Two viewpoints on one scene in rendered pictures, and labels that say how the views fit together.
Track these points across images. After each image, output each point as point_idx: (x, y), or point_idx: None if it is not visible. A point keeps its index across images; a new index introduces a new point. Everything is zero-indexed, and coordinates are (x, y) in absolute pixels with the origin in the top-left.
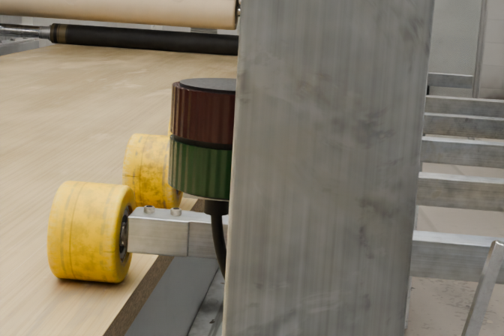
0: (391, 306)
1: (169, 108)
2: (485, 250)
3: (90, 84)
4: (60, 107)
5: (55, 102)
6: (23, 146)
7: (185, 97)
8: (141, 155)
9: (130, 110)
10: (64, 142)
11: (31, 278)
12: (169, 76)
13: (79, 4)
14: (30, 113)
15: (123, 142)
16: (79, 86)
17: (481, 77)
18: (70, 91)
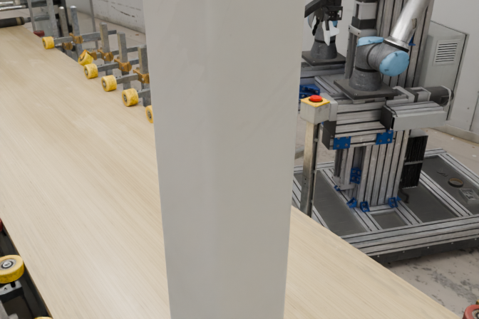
0: None
1: (53, 70)
2: None
3: (1, 65)
4: (26, 80)
5: (18, 78)
6: (62, 98)
7: None
8: (130, 95)
9: (47, 75)
10: (66, 93)
11: (147, 124)
12: (11, 52)
13: None
14: (27, 86)
15: (79, 88)
16: (1, 68)
17: (94, 18)
18: (6, 71)
